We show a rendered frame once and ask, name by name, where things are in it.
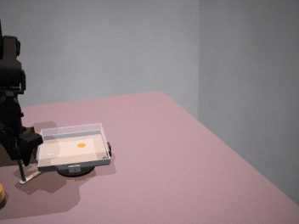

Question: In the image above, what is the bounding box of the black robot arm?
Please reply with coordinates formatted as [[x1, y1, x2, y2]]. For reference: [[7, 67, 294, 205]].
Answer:
[[0, 36, 26, 143]]

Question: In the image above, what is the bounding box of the tan tape roll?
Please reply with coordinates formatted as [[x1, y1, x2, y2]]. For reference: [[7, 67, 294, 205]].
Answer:
[[0, 183, 7, 209]]

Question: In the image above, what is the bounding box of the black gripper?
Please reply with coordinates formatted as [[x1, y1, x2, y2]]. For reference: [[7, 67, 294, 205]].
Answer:
[[2, 113, 43, 166]]

